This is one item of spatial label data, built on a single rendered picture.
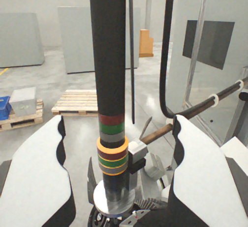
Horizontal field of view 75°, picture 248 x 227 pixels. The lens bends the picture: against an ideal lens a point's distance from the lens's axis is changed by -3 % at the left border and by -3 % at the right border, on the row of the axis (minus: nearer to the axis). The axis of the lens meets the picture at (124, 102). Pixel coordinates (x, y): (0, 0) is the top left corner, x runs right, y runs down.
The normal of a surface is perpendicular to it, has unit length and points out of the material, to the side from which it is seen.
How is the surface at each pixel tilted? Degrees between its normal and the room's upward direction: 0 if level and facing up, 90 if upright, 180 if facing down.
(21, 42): 90
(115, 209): 0
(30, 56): 90
